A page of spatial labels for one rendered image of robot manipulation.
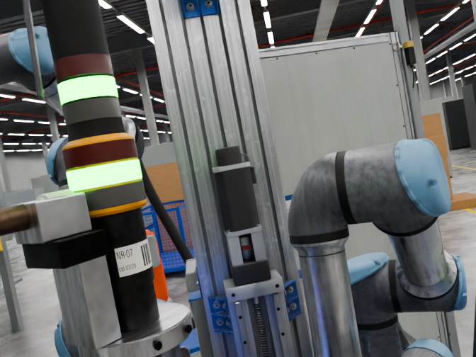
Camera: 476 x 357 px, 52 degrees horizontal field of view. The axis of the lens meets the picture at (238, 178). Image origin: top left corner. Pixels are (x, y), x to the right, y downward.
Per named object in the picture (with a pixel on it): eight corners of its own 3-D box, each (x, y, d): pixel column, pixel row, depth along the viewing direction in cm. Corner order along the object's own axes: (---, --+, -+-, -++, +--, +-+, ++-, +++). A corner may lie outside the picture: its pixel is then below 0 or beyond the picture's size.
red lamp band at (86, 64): (76, 73, 27) (72, 51, 27) (46, 87, 29) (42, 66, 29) (125, 74, 30) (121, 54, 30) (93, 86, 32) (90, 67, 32)
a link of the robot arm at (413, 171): (396, 270, 116) (334, 135, 76) (465, 266, 110) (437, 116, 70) (399, 321, 110) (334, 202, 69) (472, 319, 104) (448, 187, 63)
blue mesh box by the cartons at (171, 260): (132, 284, 682) (119, 216, 677) (161, 262, 806) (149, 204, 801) (192, 276, 667) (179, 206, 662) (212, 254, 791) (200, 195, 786)
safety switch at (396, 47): (404, 89, 236) (397, 41, 234) (399, 91, 240) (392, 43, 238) (420, 86, 238) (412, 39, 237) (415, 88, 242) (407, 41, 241)
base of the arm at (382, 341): (336, 350, 119) (329, 311, 118) (395, 336, 120) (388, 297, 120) (358, 377, 104) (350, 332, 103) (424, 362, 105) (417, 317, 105)
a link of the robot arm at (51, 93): (164, 174, 117) (32, 64, 73) (122, 182, 120) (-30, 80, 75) (163, 132, 121) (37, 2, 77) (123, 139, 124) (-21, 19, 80)
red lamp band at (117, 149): (92, 164, 27) (88, 142, 27) (52, 173, 30) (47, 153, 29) (152, 154, 30) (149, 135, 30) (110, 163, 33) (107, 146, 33)
